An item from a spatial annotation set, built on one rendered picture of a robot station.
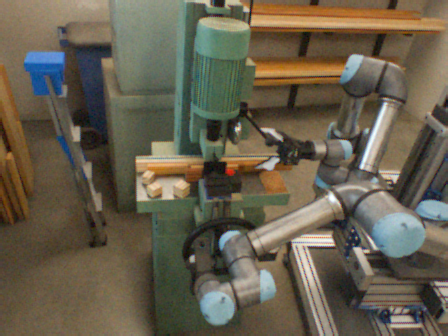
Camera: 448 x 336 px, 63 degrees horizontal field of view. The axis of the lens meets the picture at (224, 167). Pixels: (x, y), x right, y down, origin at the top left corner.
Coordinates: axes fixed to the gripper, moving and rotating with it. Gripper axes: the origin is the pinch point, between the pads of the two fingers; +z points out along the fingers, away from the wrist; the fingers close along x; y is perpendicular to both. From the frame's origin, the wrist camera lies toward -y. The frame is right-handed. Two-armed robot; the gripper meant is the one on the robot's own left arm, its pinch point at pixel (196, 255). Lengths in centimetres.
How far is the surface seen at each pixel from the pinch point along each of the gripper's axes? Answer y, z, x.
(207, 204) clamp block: -15.2, 7.5, 5.2
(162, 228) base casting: -2.9, 25.5, -9.5
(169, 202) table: -14.4, 18.9, -7.1
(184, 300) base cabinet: 39, 49, 1
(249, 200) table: -13.5, 19.4, 24.2
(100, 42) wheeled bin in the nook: -106, 168, -43
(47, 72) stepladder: -67, 64, -57
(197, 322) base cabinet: 56, 59, 9
